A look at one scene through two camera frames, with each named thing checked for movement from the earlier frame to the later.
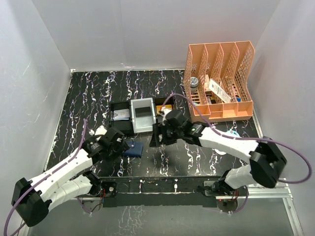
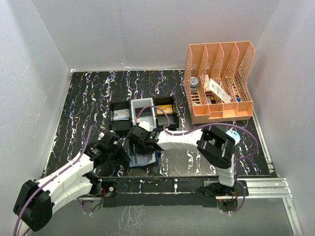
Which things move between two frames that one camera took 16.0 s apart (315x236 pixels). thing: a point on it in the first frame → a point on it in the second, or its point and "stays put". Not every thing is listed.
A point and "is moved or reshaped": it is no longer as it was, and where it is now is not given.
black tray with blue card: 121,117 stays put
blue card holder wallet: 135,149 is moved or reshaped
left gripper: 121,147 → 122,158
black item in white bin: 142,111 stays put
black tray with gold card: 163,105 stays put
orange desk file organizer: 217,79 stays put
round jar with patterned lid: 194,81 stays put
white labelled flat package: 222,93 stays put
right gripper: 155,141 → 140,151
